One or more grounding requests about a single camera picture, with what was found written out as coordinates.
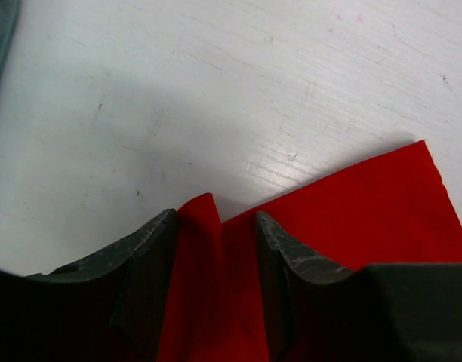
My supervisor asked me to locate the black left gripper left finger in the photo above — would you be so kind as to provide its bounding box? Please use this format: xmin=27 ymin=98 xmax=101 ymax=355
xmin=0 ymin=209 xmax=179 ymax=361

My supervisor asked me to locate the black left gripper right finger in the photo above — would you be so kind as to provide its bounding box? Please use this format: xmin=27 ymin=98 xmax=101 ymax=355
xmin=255 ymin=211 xmax=462 ymax=361

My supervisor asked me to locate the red t shirt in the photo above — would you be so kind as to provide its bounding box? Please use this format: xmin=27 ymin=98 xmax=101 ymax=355
xmin=155 ymin=141 xmax=462 ymax=361

